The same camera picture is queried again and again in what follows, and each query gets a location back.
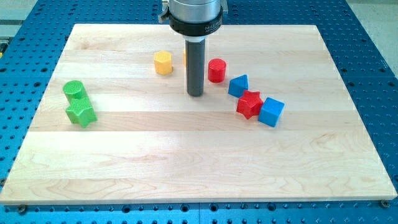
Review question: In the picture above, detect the red star block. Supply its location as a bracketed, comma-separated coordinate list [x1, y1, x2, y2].
[236, 90, 264, 119]

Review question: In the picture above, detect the yellow hexagon block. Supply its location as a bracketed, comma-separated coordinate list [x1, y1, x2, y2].
[154, 51, 172, 75]

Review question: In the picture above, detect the yellow heart block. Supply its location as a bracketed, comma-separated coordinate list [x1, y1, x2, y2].
[183, 49, 187, 66]

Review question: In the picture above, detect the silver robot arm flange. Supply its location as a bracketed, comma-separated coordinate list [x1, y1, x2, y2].
[158, 0, 228, 42]

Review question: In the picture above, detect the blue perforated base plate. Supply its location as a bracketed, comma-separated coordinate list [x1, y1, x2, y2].
[1, 0, 397, 223]

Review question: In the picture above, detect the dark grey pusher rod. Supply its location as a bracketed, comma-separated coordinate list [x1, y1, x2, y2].
[185, 39, 206, 96]

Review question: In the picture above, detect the blue triangle block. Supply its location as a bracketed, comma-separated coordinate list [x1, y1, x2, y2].
[228, 75, 249, 98]

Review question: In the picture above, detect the green star block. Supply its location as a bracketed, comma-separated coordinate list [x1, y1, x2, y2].
[65, 97, 97, 128]

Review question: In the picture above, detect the green cylinder block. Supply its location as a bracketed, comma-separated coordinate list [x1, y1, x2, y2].
[63, 80, 89, 104]

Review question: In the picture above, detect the light wooden board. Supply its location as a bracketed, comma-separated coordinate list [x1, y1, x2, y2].
[1, 24, 397, 205]

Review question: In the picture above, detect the red cylinder block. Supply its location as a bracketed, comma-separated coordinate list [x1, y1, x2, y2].
[208, 58, 226, 83]

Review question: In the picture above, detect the blue cube block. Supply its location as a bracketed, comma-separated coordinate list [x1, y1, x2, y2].
[258, 98, 285, 127]

